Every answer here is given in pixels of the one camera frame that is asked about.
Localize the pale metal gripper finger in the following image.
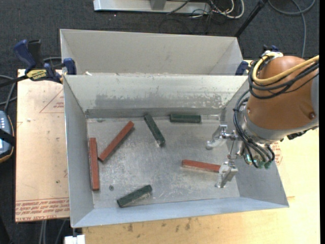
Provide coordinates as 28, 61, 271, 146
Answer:
206, 125, 229, 150
215, 161, 239, 189

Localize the red-brown flat block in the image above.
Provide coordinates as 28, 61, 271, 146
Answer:
97, 120, 135, 162
88, 137, 101, 192
181, 159, 221, 174

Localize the dark green flat block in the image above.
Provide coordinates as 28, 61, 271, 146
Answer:
116, 184, 153, 208
143, 114, 166, 147
169, 113, 202, 124

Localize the grey metal bin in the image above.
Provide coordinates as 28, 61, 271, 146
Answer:
59, 28, 290, 229

